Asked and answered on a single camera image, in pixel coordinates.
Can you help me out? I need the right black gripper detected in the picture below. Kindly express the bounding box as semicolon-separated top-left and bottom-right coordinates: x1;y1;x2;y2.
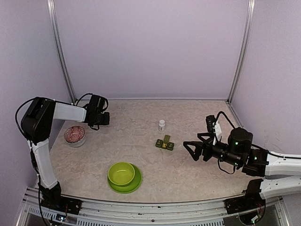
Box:
183;132;243;167

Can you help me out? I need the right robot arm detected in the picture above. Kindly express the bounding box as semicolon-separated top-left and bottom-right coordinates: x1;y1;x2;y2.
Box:
183;127;301;209

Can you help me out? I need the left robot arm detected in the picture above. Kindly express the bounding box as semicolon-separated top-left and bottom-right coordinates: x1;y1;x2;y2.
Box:
16;93;110;210

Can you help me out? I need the red patterned white bowl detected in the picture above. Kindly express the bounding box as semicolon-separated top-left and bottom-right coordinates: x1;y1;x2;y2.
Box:
63;125;86;147

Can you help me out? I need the white pill bottle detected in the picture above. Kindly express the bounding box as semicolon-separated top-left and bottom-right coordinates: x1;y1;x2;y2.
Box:
158;120;166;131

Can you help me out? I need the green bowl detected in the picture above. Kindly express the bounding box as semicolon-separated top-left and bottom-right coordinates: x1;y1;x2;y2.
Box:
108;162;135;186

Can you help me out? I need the green plate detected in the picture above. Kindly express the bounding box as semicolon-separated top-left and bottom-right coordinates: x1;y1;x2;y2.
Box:
107;164;142;194

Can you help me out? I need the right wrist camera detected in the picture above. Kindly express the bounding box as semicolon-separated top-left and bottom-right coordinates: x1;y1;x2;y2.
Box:
206;115;222;145

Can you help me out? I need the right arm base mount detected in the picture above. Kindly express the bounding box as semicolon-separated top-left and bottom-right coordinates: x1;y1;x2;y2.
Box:
224;196;266;214

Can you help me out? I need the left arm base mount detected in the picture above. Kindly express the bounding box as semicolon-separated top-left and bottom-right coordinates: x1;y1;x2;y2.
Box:
41;196;82;215

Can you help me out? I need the aluminium front rail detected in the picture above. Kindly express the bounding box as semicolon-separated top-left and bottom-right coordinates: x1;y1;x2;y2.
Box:
16;186;290;226

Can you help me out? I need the left aluminium frame post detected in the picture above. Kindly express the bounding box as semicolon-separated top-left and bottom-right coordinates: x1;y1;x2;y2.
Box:
47;0;76;103

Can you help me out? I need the aluminium frame post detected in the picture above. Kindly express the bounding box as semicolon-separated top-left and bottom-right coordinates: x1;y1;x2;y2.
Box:
227;0;255;105
47;0;76;103

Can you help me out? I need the right aluminium frame post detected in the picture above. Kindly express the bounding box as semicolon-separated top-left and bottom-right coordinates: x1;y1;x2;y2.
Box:
227;0;255;105

